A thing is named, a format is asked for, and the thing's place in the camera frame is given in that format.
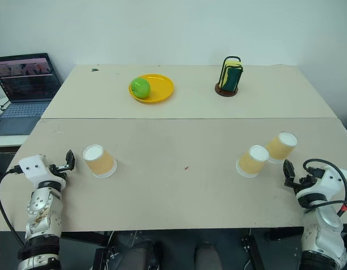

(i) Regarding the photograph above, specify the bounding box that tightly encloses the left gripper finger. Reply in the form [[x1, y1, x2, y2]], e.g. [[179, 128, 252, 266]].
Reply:
[[65, 149, 76, 171]]

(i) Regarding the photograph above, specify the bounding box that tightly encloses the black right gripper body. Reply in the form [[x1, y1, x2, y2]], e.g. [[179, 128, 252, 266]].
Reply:
[[283, 174, 322, 195]]

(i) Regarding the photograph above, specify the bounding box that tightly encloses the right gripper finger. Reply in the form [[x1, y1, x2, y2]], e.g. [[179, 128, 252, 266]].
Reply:
[[283, 158, 296, 185]]

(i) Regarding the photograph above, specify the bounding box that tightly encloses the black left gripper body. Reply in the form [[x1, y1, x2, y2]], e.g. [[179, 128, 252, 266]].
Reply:
[[48, 164, 71, 179]]

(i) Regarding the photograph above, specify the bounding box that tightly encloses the tan paper cup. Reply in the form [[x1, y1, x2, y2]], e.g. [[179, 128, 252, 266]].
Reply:
[[265, 132, 298, 164], [235, 145, 269, 178], [82, 144, 118, 179]]

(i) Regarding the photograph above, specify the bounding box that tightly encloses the dark blue laptop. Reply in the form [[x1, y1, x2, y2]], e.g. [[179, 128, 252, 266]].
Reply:
[[0, 52, 62, 137]]

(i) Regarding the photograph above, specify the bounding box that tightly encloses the green apple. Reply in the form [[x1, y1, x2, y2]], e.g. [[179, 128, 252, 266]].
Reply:
[[130, 77, 151, 99]]

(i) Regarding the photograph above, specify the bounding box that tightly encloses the yellow and green sponge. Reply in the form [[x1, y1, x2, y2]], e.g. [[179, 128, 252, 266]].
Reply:
[[221, 59, 244, 92]]

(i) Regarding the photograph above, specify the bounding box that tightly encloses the yellow plastic plate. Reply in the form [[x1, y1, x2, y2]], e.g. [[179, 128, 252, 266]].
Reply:
[[128, 73, 175, 104]]

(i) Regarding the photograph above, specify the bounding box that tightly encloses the dark grey rounded shape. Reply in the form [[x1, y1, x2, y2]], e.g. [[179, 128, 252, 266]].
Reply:
[[124, 238, 163, 270]]

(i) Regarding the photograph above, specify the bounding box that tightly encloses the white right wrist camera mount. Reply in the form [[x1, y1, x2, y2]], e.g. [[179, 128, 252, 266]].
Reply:
[[298, 165, 347, 204]]

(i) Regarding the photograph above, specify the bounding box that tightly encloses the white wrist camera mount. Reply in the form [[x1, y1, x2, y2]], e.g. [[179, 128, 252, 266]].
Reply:
[[18, 154, 67, 188], [298, 165, 347, 204]]

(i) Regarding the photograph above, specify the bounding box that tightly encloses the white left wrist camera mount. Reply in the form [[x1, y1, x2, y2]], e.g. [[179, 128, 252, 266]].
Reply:
[[18, 154, 67, 188]]

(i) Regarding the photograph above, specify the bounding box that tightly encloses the black wire sponge holder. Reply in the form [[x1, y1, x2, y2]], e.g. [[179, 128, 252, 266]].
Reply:
[[214, 56, 245, 98]]

